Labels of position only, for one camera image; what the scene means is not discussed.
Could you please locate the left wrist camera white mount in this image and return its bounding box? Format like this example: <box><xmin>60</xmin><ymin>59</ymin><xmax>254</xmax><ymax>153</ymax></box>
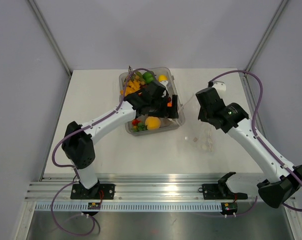
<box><xmin>160</xmin><ymin>80</ymin><xmax>171</xmax><ymax>89</ymax></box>

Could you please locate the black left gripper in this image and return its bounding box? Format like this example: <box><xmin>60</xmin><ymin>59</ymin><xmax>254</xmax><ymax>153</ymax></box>
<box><xmin>148</xmin><ymin>94</ymin><xmax>178</xmax><ymax>119</ymax></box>

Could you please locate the yellow lemon toy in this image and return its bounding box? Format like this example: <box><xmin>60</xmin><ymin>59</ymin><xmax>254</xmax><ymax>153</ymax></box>
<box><xmin>158</xmin><ymin>74</ymin><xmax>168</xmax><ymax>82</ymax></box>

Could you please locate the left aluminium frame post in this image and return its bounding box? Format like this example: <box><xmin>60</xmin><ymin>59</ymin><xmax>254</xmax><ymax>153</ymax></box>
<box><xmin>26</xmin><ymin>0</ymin><xmax>73</xmax><ymax>79</ymax></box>

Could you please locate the white slotted cable duct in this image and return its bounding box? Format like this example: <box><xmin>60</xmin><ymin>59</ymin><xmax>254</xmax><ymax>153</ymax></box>
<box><xmin>35</xmin><ymin>201</ymin><xmax>222</xmax><ymax>213</ymax></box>

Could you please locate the green grape bunch toy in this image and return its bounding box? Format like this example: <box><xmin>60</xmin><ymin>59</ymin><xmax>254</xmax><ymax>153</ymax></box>
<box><xmin>123</xmin><ymin>65</ymin><xmax>146</xmax><ymax>85</ymax></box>

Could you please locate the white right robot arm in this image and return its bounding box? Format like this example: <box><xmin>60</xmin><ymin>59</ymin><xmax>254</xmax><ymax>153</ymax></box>
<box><xmin>195</xmin><ymin>87</ymin><xmax>302</xmax><ymax>209</ymax></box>

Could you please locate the aluminium mounting rail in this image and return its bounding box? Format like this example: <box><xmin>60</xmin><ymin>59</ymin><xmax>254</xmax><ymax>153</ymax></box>
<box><xmin>24</xmin><ymin>173</ymin><xmax>297</xmax><ymax>203</ymax></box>

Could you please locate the yellow banana bunch toy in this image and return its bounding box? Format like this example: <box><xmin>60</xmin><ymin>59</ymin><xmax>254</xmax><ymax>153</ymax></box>
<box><xmin>124</xmin><ymin>79</ymin><xmax>145</xmax><ymax>97</ymax></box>

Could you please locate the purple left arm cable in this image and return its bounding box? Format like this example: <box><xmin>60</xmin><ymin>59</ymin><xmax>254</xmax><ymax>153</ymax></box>
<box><xmin>50</xmin><ymin>67</ymin><xmax>160</xmax><ymax>237</ymax></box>

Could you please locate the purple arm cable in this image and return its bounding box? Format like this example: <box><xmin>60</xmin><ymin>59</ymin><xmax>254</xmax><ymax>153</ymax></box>
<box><xmin>207</xmin><ymin>69</ymin><xmax>302</xmax><ymax>218</ymax></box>
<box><xmin>50</xmin><ymin>67</ymin><xmax>160</xmax><ymax>237</ymax></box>

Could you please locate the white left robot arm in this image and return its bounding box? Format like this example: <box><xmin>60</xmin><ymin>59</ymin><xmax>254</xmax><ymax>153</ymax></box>
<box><xmin>61</xmin><ymin>80</ymin><xmax>179</xmax><ymax>199</ymax></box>

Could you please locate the right aluminium frame post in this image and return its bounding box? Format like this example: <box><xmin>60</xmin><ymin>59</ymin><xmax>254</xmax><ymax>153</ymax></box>
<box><xmin>244</xmin><ymin>0</ymin><xmax>291</xmax><ymax>72</ymax></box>

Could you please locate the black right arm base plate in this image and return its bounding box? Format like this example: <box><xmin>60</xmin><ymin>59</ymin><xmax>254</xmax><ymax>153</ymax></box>
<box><xmin>198</xmin><ymin>172</ymin><xmax>248</xmax><ymax>202</ymax></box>

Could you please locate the green bell pepper toy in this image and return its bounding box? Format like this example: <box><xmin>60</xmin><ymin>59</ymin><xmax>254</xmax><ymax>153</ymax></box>
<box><xmin>142</xmin><ymin>71</ymin><xmax>156</xmax><ymax>85</ymax></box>

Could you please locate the aluminium frame post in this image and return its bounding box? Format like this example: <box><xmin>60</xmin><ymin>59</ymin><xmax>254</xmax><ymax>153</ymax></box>
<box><xmin>244</xmin><ymin>0</ymin><xmax>291</xmax><ymax>72</ymax></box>
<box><xmin>26</xmin><ymin>0</ymin><xmax>73</xmax><ymax>79</ymax></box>

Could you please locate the clear plastic food tray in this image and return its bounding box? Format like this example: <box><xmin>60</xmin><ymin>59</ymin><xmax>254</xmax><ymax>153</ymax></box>
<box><xmin>124</xmin><ymin>67</ymin><xmax>185</xmax><ymax>136</ymax></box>

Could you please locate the cherry tomato sprig toy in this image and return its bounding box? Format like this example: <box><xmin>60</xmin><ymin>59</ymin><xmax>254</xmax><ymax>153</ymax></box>
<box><xmin>130</xmin><ymin>119</ymin><xmax>147</xmax><ymax>133</ymax></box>

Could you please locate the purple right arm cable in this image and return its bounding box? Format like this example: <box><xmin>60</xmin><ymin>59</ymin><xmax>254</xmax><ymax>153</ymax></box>
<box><xmin>207</xmin><ymin>69</ymin><xmax>302</xmax><ymax>218</ymax></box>

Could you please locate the clear dotted zip top bag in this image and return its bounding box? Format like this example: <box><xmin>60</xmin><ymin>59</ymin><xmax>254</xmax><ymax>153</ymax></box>
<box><xmin>168</xmin><ymin>93</ymin><xmax>214</xmax><ymax>153</ymax></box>

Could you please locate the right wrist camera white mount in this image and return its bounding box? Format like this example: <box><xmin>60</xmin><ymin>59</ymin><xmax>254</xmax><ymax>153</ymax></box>
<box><xmin>212</xmin><ymin>81</ymin><xmax>227</xmax><ymax>92</ymax></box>

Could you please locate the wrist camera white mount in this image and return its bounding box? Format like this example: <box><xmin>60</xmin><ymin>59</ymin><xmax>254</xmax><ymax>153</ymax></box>
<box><xmin>212</xmin><ymin>81</ymin><xmax>227</xmax><ymax>92</ymax></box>
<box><xmin>160</xmin><ymin>80</ymin><xmax>171</xmax><ymax>89</ymax></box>

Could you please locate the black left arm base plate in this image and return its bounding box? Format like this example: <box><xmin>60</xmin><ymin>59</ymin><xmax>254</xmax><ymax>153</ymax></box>
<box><xmin>70</xmin><ymin>183</ymin><xmax>115</xmax><ymax>200</ymax></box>

